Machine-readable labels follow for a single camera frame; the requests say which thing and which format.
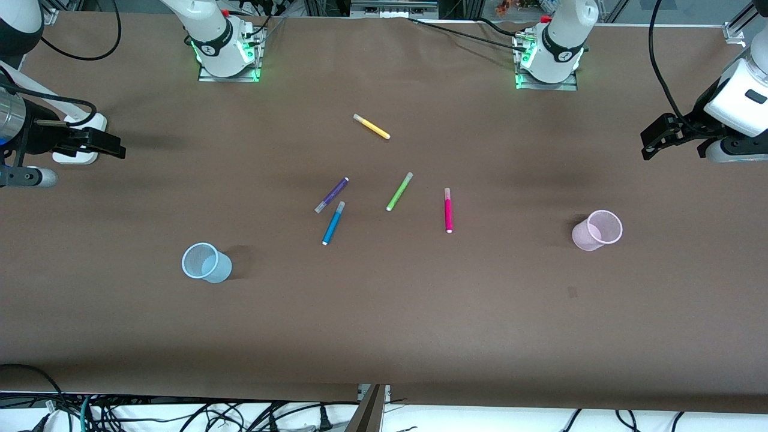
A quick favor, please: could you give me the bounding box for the purple marker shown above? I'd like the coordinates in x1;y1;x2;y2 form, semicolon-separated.
314;176;350;214

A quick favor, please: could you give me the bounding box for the aluminium frame profile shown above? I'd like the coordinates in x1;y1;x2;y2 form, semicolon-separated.
722;0;768;45

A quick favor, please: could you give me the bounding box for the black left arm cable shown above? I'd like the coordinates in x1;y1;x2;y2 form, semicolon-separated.
649;0;697;122

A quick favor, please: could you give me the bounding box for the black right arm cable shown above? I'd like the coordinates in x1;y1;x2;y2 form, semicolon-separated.
0;63;98;128

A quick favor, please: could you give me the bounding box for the black cable across table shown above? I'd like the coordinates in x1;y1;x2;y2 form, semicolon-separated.
408;17;544;52

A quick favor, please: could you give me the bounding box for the grey rack unit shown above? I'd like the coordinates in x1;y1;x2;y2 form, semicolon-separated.
350;0;440;19

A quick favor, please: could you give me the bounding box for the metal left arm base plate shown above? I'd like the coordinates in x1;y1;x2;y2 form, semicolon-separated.
514;31;579;92

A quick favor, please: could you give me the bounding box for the white desk lamp stand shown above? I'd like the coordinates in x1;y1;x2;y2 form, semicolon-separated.
0;67;108;166

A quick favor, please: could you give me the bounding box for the blue mesh cup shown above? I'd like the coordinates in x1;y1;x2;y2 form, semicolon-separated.
181;242;233;284

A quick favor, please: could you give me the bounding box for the pink mesh cup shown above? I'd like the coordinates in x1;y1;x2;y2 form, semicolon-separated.
572;209;623;251

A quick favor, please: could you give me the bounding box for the blue marker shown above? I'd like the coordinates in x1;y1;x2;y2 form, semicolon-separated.
322;201;346;246

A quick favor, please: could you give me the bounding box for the black looping cable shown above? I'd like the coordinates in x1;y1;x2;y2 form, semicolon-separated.
40;0;123;62

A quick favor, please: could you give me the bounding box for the yellow marker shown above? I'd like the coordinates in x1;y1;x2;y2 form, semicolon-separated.
353;113;391;140

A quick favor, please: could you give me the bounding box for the dark table leg post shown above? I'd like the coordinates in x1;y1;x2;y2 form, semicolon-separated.
344;384;392;432

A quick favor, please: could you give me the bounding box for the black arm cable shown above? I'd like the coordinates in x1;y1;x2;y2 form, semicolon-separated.
0;63;98;128
649;0;697;122

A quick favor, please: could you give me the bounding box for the green marker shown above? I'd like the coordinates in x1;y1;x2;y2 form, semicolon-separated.
386;172;414;212

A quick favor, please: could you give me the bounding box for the black floor cable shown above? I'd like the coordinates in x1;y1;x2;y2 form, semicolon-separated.
0;362;68;432

